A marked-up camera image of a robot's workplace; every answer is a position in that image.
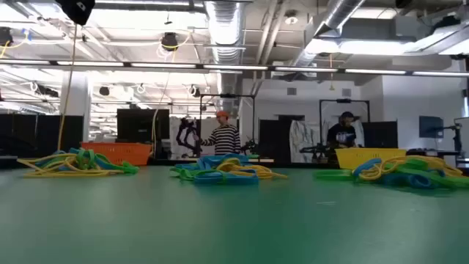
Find tangled blue rubber bands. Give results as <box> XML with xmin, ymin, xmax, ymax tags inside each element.
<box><xmin>352</xmin><ymin>158</ymin><xmax>428</xmax><ymax>190</ymax></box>
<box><xmin>193</xmin><ymin>153</ymin><xmax>260</xmax><ymax>186</ymax></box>
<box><xmin>34</xmin><ymin>148</ymin><xmax>81</xmax><ymax>172</ymax></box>

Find white patterned backdrop sheet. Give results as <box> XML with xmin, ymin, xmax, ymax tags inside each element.
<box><xmin>169</xmin><ymin>116</ymin><xmax>221</xmax><ymax>159</ymax></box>
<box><xmin>289</xmin><ymin>120</ymin><xmax>323</xmax><ymax>163</ymax></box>

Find yellow hanging power cable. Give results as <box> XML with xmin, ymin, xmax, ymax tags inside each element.
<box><xmin>56</xmin><ymin>24</ymin><xmax>78</xmax><ymax>152</ymax></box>

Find green rubber band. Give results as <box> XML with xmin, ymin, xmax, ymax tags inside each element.
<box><xmin>313</xmin><ymin>169</ymin><xmax>355</xmax><ymax>181</ymax></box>

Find person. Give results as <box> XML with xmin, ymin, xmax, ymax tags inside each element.
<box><xmin>193</xmin><ymin>110</ymin><xmax>242</xmax><ymax>157</ymax></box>
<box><xmin>325</xmin><ymin>111</ymin><xmax>358</xmax><ymax>158</ymax></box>

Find black screen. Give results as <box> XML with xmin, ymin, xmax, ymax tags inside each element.
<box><xmin>116</xmin><ymin>108</ymin><xmax>171</xmax><ymax>144</ymax></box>

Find black frame stand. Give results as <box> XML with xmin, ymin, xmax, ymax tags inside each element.
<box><xmin>319</xmin><ymin>98</ymin><xmax>370</xmax><ymax>162</ymax></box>
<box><xmin>199</xmin><ymin>94</ymin><xmax>256</xmax><ymax>158</ymax></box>

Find green table mat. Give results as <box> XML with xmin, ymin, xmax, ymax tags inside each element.
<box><xmin>0</xmin><ymin>164</ymin><xmax>469</xmax><ymax>264</ymax></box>

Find orange plastic basket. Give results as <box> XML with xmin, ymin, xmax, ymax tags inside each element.
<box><xmin>80</xmin><ymin>142</ymin><xmax>153</xmax><ymax>166</ymax></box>

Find yellow plastic basket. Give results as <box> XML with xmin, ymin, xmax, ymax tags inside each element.
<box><xmin>335</xmin><ymin>147</ymin><xmax>407</xmax><ymax>170</ymax></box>

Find tangled green rubber bands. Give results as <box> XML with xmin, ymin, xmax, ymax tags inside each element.
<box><xmin>169</xmin><ymin>164</ymin><xmax>206</xmax><ymax>182</ymax></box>
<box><xmin>351</xmin><ymin>156</ymin><xmax>469</xmax><ymax>190</ymax></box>
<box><xmin>69</xmin><ymin>147</ymin><xmax>140</xmax><ymax>175</ymax></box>

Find silver ventilation duct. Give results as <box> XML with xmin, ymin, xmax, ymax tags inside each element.
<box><xmin>204</xmin><ymin>0</ymin><xmax>247</xmax><ymax>107</ymax></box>
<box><xmin>291</xmin><ymin>0</ymin><xmax>367</xmax><ymax>69</ymax></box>

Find black partition panel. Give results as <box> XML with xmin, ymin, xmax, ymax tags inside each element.
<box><xmin>0</xmin><ymin>113</ymin><xmax>84</xmax><ymax>158</ymax></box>

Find grey wall monitor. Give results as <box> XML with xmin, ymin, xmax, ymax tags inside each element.
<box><xmin>418</xmin><ymin>115</ymin><xmax>445</xmax><ymax>139</ymax></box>

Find long LED light bar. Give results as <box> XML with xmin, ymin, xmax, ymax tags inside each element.
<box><xmin>0</xmin><ymin>59</ymin><xmax>469</xmax><ymax>77</ymax></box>

